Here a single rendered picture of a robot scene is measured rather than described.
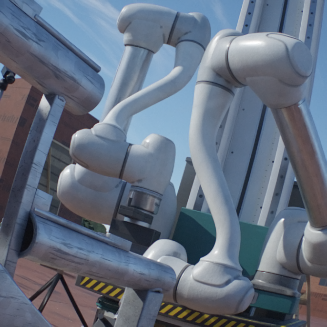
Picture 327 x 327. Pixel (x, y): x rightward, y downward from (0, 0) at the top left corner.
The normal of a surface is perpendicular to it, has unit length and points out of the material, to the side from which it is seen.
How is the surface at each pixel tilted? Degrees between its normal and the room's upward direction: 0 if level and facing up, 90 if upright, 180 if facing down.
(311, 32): 90
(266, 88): 148
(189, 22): 70
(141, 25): 105
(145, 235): 90
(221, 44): 79
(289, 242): 88
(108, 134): 60
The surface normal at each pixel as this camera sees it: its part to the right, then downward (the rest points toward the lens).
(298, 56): 0.60, -0.04
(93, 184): 0.03, -0.05
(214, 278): -0.29, -0.41
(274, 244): -0.68, -0.31
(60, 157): 0.87, 0.18
